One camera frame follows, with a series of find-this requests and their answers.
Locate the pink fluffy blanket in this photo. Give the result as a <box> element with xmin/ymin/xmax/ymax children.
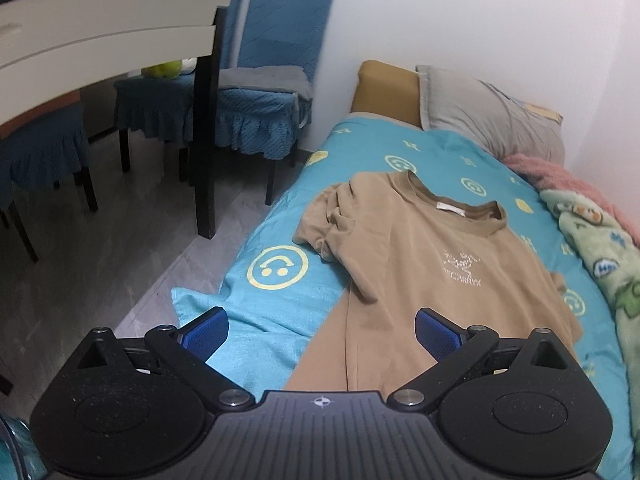
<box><xmin>501</xmin><ymin>154</ymin><xmax>640</xmax><ymax>247</ymax></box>

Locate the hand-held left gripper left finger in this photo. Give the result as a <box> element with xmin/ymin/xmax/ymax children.
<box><xmin>66</xmin><ymin>306</ymin><xmax>255</xmax><ymax>410</ymax></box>

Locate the blue smiley print bed sheet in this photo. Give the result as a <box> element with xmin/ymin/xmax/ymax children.
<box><xmin>171</xmin><ymin>114</ymin><xmax>634</xmax><ymax>480</ymax></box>

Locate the tan t-shirt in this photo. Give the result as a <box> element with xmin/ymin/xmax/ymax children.
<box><xmin>283</xmin><ymin>170</ymin><xmax>584</xmax><ymax>392</ymax></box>

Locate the tan headboard cushion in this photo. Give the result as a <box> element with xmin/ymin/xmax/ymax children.
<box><xmin>349</xmin><ymin>60</ymin><xmax>563</xmax><ymax>128</ymax></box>

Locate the white dining table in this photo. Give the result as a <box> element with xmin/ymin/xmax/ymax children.
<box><xmin>0</xmin><ymin>0</ymin><xmax>246</xmax><ymax>239</ymax></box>

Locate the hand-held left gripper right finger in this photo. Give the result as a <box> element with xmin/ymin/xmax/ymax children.
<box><xmin>387</xmin><ymin>308</ymin><xmax>571</xmax><ymax>414</ymax></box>

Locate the green cartoon print blanket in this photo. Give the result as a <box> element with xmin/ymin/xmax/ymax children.
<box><xmin>539</xmin><ymin>188</ymin><xmax>640</xmax><ymax>443</ymax></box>

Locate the green round fruit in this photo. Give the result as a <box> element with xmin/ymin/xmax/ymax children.
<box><xmin>141</xmin><ymin>60</ymin><xmax>182</xmax><ymax>80</ymax></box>

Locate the grey folded cloth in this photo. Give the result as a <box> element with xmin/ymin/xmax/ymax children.
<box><xmin>218</xmin><ymin>65</ymin><xmax>314</xmax><ymax>101</ymax></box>

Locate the grey pillow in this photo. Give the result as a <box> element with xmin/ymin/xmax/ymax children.
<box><xmin>416</xmin><ymin>65</ymin><xmax>566</xmax><ymax>167</ymax></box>

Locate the blue covered chair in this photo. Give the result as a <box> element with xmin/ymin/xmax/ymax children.
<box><xmin>0</xmin><ymin>103</ymin><xmax>99</xmax><ymax>263</ymax></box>
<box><xmin>199</xmin><ymin>0</ymin><xmax>335</xmax><ymax>207</ymax></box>
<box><xmin>114</xmin><ymin>0</ymin><xmax>246</xmax><ymax>183</ymax></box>

